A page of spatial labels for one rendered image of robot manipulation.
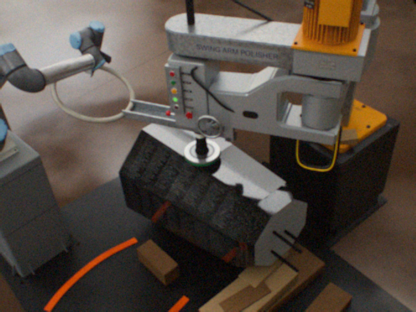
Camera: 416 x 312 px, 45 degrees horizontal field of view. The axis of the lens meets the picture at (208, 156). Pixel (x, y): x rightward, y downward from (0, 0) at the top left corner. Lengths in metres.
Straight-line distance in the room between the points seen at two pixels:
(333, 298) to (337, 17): 1.78
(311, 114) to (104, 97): 3.01
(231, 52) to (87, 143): 2.46
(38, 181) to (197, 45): 1.42
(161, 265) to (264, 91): 1.43
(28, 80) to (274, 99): 1.16
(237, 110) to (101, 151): 2.11
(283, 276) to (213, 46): 1.49
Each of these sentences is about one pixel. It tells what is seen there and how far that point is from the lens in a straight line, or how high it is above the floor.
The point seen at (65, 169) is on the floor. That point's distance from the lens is 4.38.
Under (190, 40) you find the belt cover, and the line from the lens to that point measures 2.43.
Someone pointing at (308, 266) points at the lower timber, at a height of 0.11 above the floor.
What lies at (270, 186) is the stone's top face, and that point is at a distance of 2.82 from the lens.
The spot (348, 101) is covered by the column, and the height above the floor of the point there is 0.98.
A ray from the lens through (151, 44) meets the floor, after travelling 5.94.
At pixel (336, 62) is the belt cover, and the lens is 2.28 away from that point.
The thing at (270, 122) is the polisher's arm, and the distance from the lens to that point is 2.56.
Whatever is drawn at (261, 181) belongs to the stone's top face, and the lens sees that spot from 2.85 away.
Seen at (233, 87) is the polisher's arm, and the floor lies 1.37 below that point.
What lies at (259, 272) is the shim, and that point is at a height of 0.22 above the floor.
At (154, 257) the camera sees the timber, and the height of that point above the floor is 0.14.
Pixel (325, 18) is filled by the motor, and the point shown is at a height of 1.85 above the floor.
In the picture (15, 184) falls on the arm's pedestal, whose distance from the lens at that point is 3.22.
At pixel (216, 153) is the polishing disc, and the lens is 2.95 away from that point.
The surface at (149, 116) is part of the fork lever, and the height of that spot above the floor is 1.10.
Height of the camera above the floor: 2.78
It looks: 41 degrees down
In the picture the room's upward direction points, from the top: 4 degrees counter-clockwise
